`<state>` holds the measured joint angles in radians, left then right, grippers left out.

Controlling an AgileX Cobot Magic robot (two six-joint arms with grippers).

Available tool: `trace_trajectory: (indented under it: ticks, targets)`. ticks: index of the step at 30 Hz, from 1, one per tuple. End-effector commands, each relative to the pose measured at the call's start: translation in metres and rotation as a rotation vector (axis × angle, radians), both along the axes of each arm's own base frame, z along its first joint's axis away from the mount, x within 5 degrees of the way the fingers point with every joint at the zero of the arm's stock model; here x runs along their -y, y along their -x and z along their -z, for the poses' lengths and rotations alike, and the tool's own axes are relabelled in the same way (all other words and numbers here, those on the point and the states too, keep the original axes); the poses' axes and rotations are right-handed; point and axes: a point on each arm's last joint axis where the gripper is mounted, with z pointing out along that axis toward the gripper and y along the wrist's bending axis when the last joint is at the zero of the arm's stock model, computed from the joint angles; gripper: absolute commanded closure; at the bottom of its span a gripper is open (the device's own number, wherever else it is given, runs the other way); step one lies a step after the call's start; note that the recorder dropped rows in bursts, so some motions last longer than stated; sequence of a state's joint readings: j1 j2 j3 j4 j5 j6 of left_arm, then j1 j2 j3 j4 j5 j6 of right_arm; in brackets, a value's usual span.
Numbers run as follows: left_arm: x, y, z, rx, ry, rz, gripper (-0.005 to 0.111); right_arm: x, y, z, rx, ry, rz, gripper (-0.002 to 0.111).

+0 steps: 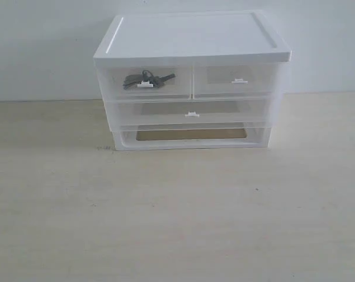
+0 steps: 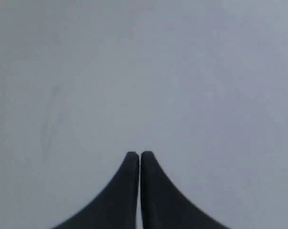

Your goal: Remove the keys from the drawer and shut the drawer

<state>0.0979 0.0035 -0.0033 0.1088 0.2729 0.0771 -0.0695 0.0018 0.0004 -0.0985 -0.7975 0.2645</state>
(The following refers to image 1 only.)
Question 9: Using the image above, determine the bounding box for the key bunch with blue tag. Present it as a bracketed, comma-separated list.
[122, 70, 176, 90]

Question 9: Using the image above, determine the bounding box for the clear wide middle drawer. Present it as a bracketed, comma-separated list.
[104, 99, 276, 130]

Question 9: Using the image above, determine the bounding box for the white plastic drawer cabinet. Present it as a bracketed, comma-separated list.
[93, 11, 292, 151]

